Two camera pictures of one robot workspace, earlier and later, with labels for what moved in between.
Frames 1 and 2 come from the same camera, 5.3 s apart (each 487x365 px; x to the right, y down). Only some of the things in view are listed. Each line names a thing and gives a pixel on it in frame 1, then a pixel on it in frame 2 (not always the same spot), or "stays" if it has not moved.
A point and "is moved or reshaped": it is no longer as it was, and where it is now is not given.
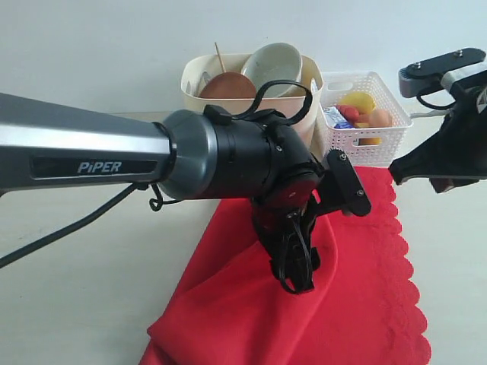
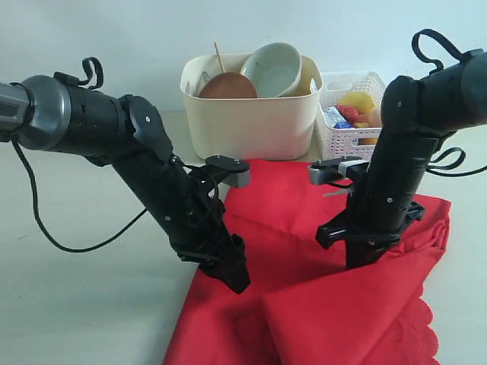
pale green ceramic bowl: x=274 y=62 stays
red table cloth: x=228 y=306 is moved or reshaped
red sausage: x=350 y=112 stays
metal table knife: x=201 y=84 stays
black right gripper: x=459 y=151 -> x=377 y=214
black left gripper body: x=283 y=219 -> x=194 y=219
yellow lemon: x=362 y=101 stays
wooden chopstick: x=221 y=64 stays
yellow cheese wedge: x=367 y=141 stays
